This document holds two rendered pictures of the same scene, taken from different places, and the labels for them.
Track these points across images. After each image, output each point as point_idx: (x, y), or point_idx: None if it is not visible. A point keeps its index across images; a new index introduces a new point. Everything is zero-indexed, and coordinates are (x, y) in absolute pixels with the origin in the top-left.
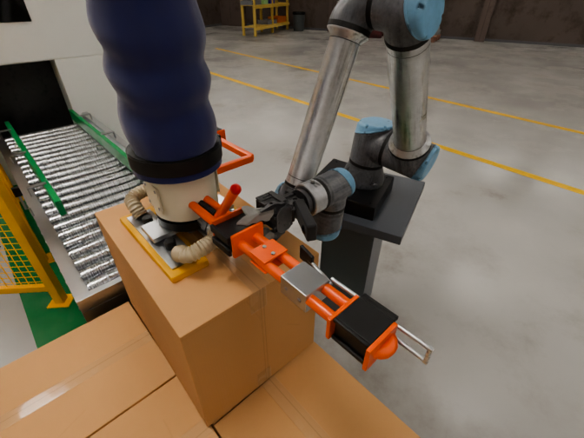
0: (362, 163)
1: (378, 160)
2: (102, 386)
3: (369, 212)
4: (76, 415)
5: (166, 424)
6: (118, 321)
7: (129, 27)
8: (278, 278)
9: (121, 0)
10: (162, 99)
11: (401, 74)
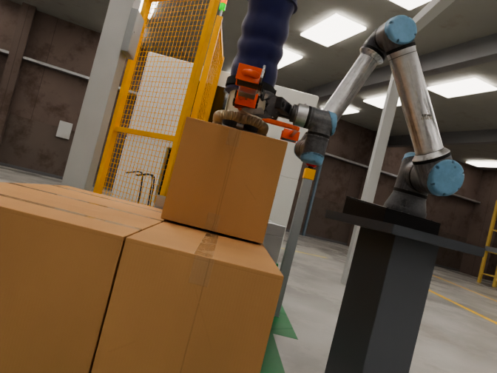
0: (399, 186)
1: (409, 178)
2: (133, 206)
3: (382, 212)
4: (112, 202)
5: (143, 214)
6: None
7: (251, 19)
8: None
9: (254, 11)
10: (249, 46)
11: (395, 72)
